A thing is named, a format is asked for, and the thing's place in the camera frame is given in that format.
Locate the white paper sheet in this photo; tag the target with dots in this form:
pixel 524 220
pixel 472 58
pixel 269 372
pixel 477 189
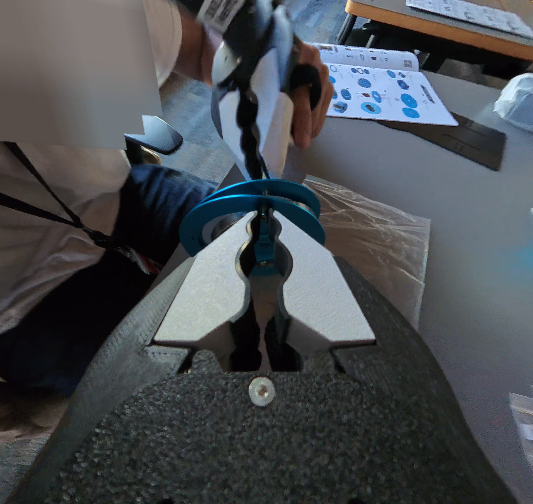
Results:
pixel 433 112

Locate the grey desk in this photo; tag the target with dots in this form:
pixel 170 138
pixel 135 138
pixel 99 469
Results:
pixel 458 229

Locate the clear plastic bag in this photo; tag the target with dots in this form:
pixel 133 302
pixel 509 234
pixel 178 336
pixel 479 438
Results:
pixel 374 229

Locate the printed paper sheet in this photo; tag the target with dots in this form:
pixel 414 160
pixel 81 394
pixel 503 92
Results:
pixel 466 10

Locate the person's left hand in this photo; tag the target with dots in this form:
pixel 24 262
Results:
pixel 308 124

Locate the plastic wrapped grey box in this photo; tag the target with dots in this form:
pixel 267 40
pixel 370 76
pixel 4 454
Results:
pixel 516 95

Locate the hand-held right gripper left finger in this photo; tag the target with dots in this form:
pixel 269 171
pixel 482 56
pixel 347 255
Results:
pixel 200 304

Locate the blue round turntable assembly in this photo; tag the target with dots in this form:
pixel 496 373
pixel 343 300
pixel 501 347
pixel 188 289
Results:
pixel 195 224

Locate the person's left forearm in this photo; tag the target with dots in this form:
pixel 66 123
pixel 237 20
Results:
pixel 191 49

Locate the red and white badge card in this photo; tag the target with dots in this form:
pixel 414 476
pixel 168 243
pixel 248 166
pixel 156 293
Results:
pixel 143 260

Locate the black metal plate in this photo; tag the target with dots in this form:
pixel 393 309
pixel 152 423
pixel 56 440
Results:
pixel 470 141

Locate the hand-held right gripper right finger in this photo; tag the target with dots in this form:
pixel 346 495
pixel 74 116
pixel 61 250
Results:
pixel 324 304

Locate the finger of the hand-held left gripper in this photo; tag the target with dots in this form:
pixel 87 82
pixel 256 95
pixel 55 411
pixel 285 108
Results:
pixel 272 112
pixel 229 124

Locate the tan suede shoe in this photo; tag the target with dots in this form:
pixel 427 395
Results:
pixel 150 156

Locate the pile of small hardware bags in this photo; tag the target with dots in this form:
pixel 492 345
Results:
pixel 524 420

